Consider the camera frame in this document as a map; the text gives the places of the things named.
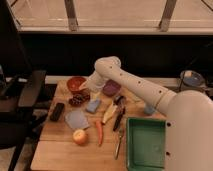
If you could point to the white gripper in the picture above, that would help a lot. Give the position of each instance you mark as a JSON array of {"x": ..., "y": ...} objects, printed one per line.
[{"x": 94, "y": 83}]

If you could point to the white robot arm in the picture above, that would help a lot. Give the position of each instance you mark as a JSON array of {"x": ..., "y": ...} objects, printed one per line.
[{"x": 189, "y": 115}]

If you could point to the blue cup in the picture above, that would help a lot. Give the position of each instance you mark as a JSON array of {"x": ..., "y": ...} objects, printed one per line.
[{"x": 149, "y": 110}]

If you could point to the purple bowl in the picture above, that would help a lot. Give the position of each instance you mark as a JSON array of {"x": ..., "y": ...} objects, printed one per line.
[{"x": 111, "y": 88}]

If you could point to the blue sponge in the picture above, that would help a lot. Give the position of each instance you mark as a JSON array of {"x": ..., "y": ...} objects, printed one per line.
[{"x": 92, "y": 105}]

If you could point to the orange-red bowl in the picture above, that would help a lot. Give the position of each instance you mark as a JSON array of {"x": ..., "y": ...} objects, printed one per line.
[{"x": 74, "y": 84}]

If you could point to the black brush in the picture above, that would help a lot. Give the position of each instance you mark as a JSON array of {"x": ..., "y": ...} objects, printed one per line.
[{"x": 119, "y": 99}]

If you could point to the grey-blue cloth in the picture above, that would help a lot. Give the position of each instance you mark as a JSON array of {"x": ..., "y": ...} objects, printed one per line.
[{"x": 76, "y": 119}]

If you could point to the orange carrot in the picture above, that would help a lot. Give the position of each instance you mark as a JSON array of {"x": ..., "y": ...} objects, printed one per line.
[{"x": 99, "y": 128}]

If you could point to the black rectangular block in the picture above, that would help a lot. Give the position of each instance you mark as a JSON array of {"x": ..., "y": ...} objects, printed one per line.
[{"x": 58, "y": 109}]

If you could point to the apple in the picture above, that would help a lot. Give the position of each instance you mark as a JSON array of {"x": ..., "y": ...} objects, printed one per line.
[{"x": 80, "y": 137}]

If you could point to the green plastic tray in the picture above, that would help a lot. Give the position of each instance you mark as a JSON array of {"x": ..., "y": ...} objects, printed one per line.
[{"x": 145, "y": 144}]

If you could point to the black chair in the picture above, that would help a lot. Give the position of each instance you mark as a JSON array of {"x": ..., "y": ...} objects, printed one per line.
[{"x": 20, "y": 87}]

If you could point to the grey bowl in background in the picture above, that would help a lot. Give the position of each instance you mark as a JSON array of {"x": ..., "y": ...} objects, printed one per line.
[{"x": 191, "y": 78}]

